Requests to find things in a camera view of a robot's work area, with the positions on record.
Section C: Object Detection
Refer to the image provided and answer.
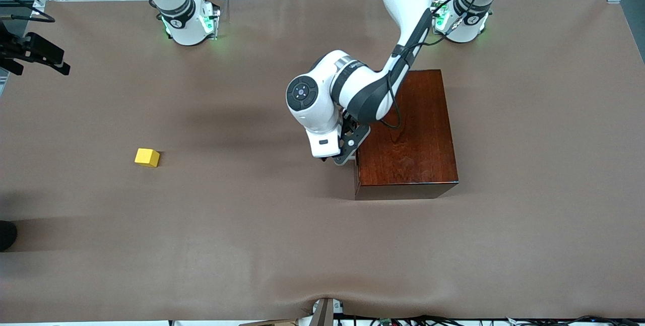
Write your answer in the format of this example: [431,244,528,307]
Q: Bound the yellow wooden block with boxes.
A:
[135,148,161,168]

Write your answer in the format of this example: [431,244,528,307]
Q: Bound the dark brown wooden cabinet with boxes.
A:
[353,69,459,201]

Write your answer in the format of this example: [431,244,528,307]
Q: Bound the black round object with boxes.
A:
[0,220,18,252]

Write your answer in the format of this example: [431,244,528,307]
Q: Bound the brown table cover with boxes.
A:
[0,0,645,322]

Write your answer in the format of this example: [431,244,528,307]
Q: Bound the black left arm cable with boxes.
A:
[380,0,467,130]

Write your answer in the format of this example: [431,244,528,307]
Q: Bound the grey camera mount pole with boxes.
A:
[308,297,344,326]

